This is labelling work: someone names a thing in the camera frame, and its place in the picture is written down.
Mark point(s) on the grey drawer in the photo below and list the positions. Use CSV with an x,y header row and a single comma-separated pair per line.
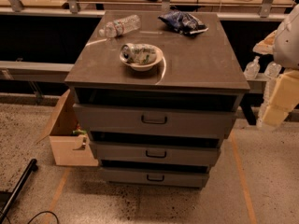
x,y
154,121
193,156
152,177

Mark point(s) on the open cardboard box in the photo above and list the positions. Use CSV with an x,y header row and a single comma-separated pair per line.
x,y
69,148

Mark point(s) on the grey drawer cabinet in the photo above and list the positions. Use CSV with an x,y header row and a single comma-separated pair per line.
x,y
198,73

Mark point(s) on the black pole on floor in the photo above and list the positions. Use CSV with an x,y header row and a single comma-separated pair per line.
x,y
7,198

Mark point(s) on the clear sanitizer bottle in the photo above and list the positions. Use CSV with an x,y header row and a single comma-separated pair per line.
x,y
272,70
252,69

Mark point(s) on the clear plastic water bottle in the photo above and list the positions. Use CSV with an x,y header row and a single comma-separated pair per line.
x,y
120,26

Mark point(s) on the clear sanitizer bottle left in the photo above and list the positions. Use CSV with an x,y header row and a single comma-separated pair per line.
x,y
252,69

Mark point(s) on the middle grey drawer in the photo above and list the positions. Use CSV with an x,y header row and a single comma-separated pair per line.
x,y
193,156

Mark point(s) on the white paper bowl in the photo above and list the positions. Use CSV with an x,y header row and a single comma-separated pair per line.
x,y
146,67

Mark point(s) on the bottom grey drawer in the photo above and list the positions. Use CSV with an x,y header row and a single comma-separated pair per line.
x,y
152,177

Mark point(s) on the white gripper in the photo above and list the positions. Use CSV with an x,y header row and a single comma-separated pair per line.
x,y
288,44

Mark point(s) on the top grey drawer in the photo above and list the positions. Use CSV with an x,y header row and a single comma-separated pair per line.
x,y
154,121

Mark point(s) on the clear sanitizer bottle right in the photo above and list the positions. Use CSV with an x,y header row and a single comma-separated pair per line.
x,y
272,70

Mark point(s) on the blue chip bag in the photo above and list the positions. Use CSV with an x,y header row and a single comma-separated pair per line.
x,y
183,22

